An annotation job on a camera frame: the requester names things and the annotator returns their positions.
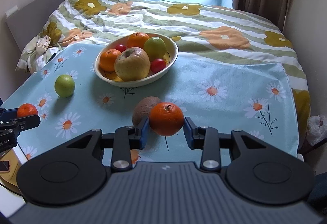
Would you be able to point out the floral striped duvet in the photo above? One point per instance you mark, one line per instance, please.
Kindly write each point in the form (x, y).
(220, 33)

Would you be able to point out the small reddish orange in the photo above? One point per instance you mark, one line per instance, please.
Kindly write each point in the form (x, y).
(26, 110)

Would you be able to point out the large orange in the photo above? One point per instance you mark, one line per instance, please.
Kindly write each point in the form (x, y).
(166, 119)

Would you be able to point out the red cherry tomato right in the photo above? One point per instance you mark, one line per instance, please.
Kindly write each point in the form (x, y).
(157, 65)

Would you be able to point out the grey bed headboard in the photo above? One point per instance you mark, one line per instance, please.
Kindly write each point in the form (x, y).
(28, 21)

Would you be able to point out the large yellow-brown apple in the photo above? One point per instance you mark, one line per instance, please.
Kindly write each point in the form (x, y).
(132, 64)

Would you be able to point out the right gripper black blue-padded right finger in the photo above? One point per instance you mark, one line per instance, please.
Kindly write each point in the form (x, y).
(209, 141)

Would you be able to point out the brown kiwi fruit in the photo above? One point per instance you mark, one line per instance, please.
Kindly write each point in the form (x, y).
(143, 109)

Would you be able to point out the orange at bowl back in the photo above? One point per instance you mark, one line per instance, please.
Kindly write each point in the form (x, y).
(137, 39)

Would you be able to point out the wooden side table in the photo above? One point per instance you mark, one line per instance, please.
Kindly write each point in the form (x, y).
(10, 164)

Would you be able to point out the green apple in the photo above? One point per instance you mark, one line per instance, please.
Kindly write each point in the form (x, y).
(64, 86)
(155, 48)

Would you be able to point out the orange at bowl left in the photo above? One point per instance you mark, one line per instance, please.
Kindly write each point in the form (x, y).
(108, 58)

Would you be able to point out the white crumpled packet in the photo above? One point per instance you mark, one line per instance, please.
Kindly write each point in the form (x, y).
(43, 44)

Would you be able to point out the orange at bowl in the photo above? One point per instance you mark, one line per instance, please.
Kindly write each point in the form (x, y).
(108, 58)
(137, 39)

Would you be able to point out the red cherry tomato left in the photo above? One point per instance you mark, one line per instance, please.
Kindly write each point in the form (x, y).
(120, 47)

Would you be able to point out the green apple in bowl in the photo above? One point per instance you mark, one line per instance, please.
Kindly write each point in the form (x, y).
(155, 48)

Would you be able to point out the red cherry tomato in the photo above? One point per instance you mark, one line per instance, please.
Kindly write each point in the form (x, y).
(157, 65)
(120, 47)

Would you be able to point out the white plastic bag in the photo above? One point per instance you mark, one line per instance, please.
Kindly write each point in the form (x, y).
(317, 129)

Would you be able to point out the cream fruit bowl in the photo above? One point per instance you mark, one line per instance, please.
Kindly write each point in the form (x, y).
(111, 77)

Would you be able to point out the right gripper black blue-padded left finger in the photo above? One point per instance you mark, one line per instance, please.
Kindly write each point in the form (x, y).
(122, 141)

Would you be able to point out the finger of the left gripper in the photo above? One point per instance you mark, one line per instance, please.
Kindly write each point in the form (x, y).
(6, 115)
(13, 127)

